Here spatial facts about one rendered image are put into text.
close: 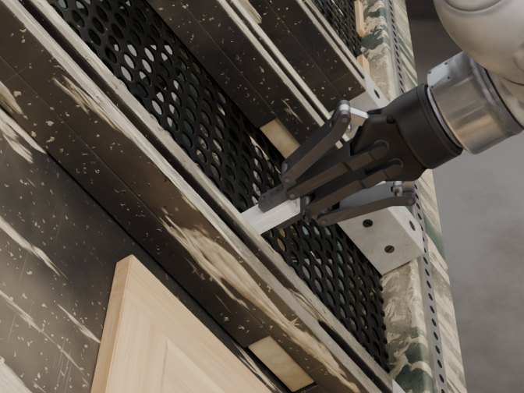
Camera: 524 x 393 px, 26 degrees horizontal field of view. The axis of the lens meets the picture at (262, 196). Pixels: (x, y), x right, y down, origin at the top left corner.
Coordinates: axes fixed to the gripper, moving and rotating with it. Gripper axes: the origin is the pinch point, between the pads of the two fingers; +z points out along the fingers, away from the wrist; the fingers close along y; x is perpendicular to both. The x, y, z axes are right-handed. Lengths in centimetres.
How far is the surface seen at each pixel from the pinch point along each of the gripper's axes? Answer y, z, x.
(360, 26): -37, 8, -102
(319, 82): -20, 6, -58
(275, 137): -10.4, 7.2, -32.3
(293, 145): -12.7, 6.0, -32.3
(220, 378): -2.6, 6.5, 16.6
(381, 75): -38, 5, -84
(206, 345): -0.2, 6.5, 14.4
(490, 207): -135, 25, -164
